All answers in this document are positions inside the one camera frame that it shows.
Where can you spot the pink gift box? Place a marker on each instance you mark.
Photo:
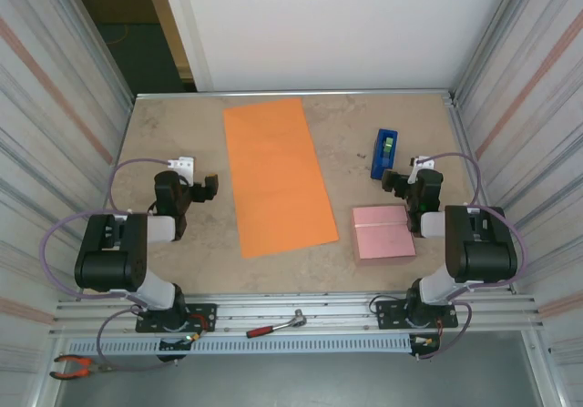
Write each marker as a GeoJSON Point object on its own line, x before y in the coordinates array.
{"type": "Point", "coordinates": [382, 238]}

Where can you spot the orange wrapping paper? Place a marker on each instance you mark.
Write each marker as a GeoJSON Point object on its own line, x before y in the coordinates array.
{"type": "Point", "coordinates": [278, 175]}

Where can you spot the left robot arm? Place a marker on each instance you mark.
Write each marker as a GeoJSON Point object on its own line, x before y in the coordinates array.
{"type": "Point", "coordinates": [109, 266]}

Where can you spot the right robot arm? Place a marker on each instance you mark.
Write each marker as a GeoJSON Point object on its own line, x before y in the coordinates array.
{"type": "Point", "coordinates": [483, 257]}

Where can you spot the blue tape dispenser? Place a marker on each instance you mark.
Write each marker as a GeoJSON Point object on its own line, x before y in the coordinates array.
{"type": "Point", "coordinates": [388, 133]}

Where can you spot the yellow power connector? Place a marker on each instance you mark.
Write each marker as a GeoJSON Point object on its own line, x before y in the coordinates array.
{"type": "Point", "coordinates": [196, 337]}
{"type": "Point", "coordinates": [428, 342]}

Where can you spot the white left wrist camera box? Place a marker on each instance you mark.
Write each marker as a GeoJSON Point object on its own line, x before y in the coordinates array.
{"type": "Point", "coordinates": [184, 165]}

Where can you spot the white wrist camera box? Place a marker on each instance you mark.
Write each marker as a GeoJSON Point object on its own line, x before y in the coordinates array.
{"type": "Point", "coordinates": [421, 161]}
{"type": "Point", "coordinates": [184, 165]}

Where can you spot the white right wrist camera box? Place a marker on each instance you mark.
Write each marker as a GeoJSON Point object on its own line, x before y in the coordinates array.
{"type": "Point", "coordinates": [421, 161]}

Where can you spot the thin aluminium extrusion rail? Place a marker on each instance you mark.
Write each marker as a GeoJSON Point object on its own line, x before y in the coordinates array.
{"type": "Point", "coordinates": [296, 93]}

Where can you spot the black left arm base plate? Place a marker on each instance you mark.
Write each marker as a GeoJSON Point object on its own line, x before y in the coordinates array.
{"type": "Point", "coordinates": [205, 316]}

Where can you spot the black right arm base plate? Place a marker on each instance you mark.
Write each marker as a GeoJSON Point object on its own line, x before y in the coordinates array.
{"type": "Point", "coordinates": [387, 313]}

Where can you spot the wide aluminium extrusion rail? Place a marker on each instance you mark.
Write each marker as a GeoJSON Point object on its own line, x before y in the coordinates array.
{"type": "Point", "coordinates": [319, 300]}

